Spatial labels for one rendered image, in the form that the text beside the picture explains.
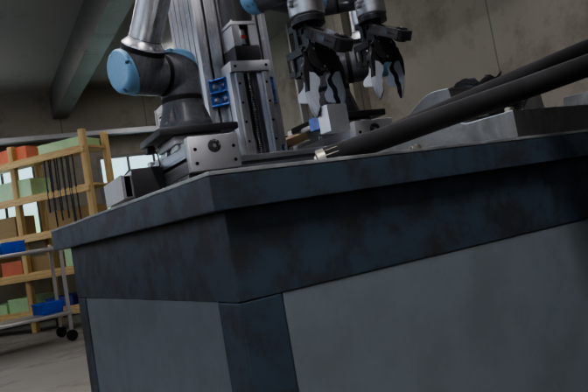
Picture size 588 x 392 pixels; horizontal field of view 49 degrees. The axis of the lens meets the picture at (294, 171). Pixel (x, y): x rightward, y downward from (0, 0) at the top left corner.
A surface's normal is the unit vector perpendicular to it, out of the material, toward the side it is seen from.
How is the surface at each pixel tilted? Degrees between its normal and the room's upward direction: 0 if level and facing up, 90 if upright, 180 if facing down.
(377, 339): 90
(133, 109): 90
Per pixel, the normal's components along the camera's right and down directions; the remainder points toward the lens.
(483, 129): -0.83, 0.10
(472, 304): 0.53, -0.15
